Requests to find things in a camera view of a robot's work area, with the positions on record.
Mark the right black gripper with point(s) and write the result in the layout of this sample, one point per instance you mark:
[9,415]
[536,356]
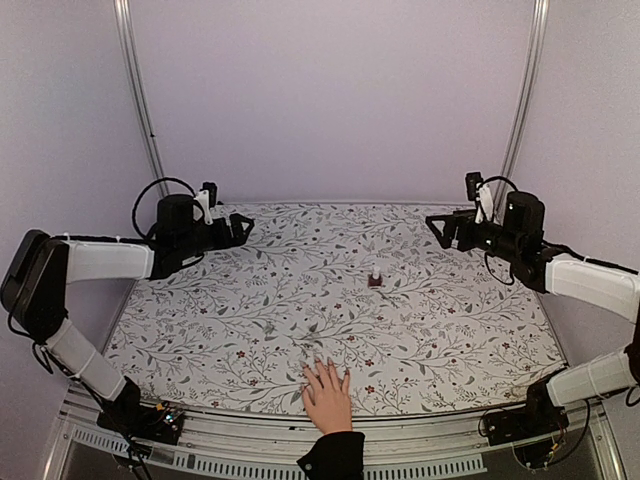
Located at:
[462,218]

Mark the person's hand with painted nails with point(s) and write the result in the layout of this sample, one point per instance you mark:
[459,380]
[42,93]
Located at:
[326,398]

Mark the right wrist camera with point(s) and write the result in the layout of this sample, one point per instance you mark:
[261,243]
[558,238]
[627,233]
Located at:
[480,193]

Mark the red nail polish bottle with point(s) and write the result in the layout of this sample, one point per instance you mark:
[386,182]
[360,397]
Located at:
[375,281]

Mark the left aluminium frame post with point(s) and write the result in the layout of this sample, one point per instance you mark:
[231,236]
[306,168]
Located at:
[126,35]

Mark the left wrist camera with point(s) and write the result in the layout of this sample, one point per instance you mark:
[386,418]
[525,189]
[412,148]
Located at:
[205,200]

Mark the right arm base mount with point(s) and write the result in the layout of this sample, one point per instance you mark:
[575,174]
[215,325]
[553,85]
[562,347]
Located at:
[537,417]

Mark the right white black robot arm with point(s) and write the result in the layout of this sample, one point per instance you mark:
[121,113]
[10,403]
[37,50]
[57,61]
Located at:
[557,270]

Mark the right aluminium frame post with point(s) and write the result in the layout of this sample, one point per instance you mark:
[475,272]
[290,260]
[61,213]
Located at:
[532,63]

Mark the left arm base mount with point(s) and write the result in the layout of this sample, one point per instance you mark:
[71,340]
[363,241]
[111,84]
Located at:
[161,423]

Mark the black sleeved forearm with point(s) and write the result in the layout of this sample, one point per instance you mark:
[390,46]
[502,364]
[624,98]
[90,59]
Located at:
[335,456]

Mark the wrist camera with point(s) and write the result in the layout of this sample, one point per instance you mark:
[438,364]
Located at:
[205,200]
[480,193]

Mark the aluminium frame post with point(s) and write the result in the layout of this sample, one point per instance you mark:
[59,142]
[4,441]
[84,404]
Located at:
[532,63]
[126,35]

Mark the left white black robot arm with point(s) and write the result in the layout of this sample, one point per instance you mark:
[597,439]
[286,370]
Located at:
[33,291]

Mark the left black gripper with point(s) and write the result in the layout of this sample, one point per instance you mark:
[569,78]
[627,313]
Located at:
[239,237]

